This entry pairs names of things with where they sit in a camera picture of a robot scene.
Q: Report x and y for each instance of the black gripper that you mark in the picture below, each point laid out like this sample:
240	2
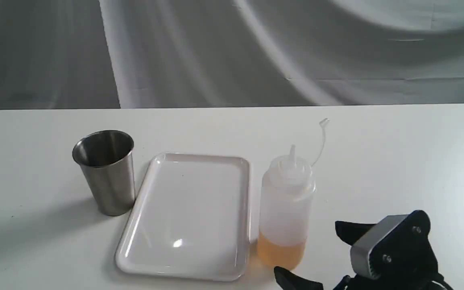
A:
349	233

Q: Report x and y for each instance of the plastic squeeze bottle with oil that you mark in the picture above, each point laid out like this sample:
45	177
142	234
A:
286	196

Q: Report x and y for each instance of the stainless steel cup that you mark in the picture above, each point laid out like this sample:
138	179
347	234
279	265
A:
106	160

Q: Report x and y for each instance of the white rectangular plastic tray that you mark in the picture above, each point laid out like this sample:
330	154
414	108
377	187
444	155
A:
191	219

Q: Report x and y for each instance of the grey backdrop cloth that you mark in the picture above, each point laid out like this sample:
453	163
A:
74	54

